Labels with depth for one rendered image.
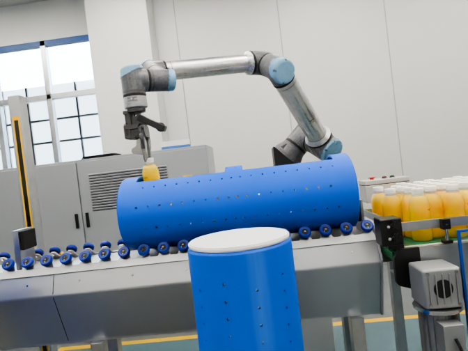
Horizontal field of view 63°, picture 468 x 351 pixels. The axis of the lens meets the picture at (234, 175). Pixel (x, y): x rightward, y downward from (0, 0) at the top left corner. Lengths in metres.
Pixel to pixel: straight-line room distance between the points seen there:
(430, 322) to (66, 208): 2.81
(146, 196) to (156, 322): 0.48
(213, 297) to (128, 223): 0.58
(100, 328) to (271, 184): 0.85
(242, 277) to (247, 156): 3.45
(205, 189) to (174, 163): 1.75
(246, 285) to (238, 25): 3.90
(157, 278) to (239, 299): 0.57
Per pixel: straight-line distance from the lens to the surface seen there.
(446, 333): 1.33
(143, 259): 1.50
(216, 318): 1.00
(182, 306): 1.52
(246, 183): 1.39
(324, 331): 2.47
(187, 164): 3.12
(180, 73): 1.78
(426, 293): 1.32
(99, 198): 3.33
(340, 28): 4.69
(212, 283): 0.98
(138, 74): 1.58
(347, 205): 1.43
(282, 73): 1.85
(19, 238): 1.76
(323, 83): 4.50
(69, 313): 1.65
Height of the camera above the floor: 1.22
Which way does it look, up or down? 1 degrees down
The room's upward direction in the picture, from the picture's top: 7 degrees counter-clockwise
